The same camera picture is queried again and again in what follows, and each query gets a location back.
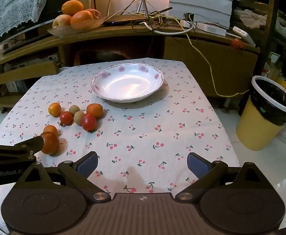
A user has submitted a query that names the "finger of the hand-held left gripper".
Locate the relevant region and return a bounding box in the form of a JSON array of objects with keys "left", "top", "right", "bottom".
[{"left": 0, "top": 136, "right": 45, "bottom": 162}]

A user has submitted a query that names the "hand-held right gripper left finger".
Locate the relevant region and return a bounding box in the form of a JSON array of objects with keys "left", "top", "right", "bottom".
[{"left": 12, "top": 151, "right": 112, "bottom": 201}]

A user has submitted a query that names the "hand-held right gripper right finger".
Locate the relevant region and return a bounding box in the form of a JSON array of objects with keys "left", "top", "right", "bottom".
[{"left": 175, "top": 152, "right": 278, "bottom": 201}]

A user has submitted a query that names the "large dark red tomato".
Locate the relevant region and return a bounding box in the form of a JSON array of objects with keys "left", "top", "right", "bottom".
[{"left": 41, "top": 131, "right": 60, "bottom": 155}]

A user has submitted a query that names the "small orange tomato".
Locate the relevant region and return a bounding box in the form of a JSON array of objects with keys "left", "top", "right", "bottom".
[
  {"left": 48, "top": 102, "right": 62, "bottom": 117},
  {"left": 86, "top": 103, "right": 103, "bottom": 118},
  {"left": 43, "top": 125, "right": 58, "bottom": 136}
]

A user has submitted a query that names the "small red tomato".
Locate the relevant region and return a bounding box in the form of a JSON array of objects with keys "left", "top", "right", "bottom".
[
  {"left": 81, "top": 113, "right": 97, "bottom": 131},
  {"left": 59, "top": 111, "right": 74, "bottom": 126}
]

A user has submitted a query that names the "white floral plate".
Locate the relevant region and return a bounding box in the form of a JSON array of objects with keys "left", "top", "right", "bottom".
[{"left": 91, "top": 63, "right": 164, "bottom": 103}]

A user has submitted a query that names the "blue and white box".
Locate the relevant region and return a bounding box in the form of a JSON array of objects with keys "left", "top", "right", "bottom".
[{"left": 1, "top": 81, "right": 26, "bottom": 95}]

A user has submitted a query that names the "cherry print tablecloth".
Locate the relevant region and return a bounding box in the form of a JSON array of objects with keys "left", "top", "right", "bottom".
[{"left": 0, "top": 57, "right": 240, "bottom": 235}]

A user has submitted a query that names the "black trash bag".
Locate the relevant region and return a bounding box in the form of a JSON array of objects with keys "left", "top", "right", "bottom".
[{"left": 251, "top": 78, "right": 286, "bottom": 126}]

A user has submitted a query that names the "wooden cabinet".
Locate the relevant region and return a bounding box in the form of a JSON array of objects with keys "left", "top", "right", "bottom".
[{"left": 0, "top": 17, "right": 261, "bottom": 108}]

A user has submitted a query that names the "white lace cloth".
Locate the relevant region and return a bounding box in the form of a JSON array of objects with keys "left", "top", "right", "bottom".
[{"left": 0, "top": 0, "right": 53, "bottom": 46}]

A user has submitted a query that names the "yellow-green apple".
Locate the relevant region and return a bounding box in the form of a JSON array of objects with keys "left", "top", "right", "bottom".
[{"left": 52, "top": 14, "right": 72, "bottom": 28}]

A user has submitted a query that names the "brown leaf-shaped fruit tray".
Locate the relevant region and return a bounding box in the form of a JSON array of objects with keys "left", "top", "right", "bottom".
[{"left": 47, "top": 17, "right": 109, "bottom": 38}]

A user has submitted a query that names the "white power adapter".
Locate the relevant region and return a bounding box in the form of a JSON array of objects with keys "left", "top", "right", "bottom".
[{"left": 195, "top": 22, "right": 228, "bottom": 37}]

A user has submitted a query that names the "white plug strip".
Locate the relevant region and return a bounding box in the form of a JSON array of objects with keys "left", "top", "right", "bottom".
[{"left": 232, "top": 26, "right": 256, "bottom": 47}]

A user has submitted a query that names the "black television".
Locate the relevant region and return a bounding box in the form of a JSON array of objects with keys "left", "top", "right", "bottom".
[{"left": 0, "top": 0, "right": 72, "bottom": 54}]

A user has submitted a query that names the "large orange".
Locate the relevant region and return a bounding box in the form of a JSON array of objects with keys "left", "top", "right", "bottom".
[
  {"left": 61, "top": 0, "right": 84, "bottom": 16},
  {"left": 70, "top": 10, "right": 94, "bottom": 26}
]

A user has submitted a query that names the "black router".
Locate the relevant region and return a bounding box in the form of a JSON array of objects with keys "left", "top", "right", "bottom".
[{"left": 104, "top": 15, "right": 153, "bottom": 25}]

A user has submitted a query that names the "red apple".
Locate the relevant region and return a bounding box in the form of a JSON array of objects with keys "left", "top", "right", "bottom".
[{"left": 84, "top": 8, "right": 102, "bottom": 20}]

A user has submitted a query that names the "crumpled plastic bag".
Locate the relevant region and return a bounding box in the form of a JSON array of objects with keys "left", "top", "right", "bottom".
[{"left": 239, "top": 8, "right": 268, "bottom": 28}]

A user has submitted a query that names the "white slatted panel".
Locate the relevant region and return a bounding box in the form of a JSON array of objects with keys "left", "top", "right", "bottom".
[{"left": 169, "top": 0, "right": 234, "bottom": 28}]

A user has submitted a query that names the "dark shelving rack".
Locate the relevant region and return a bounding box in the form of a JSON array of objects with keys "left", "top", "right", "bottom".
[{"left": 233, "top": 0, "right": 286, "bottom": 79}]

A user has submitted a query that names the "white cable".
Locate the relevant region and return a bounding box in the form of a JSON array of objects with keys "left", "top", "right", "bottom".
[{"left": 139, "top": 21, "right": 197, "bottom": 35}]

